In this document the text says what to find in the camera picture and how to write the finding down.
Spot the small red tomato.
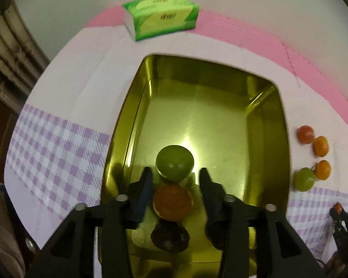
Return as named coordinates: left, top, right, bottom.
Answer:
left=334, top=202, right=343, bottom=215

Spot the green tomato with stem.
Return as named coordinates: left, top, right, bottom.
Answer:
left=155, top=145, right=194, bottom=183

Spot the lower orange tangerine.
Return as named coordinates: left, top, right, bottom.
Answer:
left=314, top=160, right=331, bottom=181

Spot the green tomato on table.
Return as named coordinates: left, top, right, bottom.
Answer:
left=293, top=167, right=316, bottom=192

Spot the upper orange tangerine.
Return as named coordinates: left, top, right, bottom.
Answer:
left=313, top=136, right=329, bottom=158

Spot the dark mangosteen left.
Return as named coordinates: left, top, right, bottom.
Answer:
left=151, top=219, right=190, bottom=253

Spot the orange tangerine in tray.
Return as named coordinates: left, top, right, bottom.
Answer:
left=153, top=184, right=193, bottom=222

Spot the red tomato on table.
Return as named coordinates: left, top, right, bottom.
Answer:
left=296, top=125, right=315, bottom=144

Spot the pink purple checked tablecloth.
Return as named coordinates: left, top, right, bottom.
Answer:
left=4, top=6, right=348, bottom=260

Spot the gold metal tray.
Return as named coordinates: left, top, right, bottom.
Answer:
left=100, top=55, right=290, bottom=277

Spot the green tissue pack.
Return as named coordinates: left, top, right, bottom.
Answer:
left=122, top=0, right=200, bottom=41

